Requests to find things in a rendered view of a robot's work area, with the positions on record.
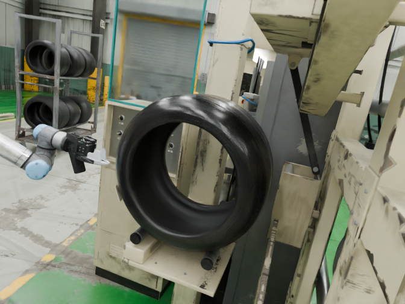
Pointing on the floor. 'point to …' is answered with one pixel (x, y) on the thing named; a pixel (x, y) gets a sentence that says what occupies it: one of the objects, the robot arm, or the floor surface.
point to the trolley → (32, 58)
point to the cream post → (212, 160)
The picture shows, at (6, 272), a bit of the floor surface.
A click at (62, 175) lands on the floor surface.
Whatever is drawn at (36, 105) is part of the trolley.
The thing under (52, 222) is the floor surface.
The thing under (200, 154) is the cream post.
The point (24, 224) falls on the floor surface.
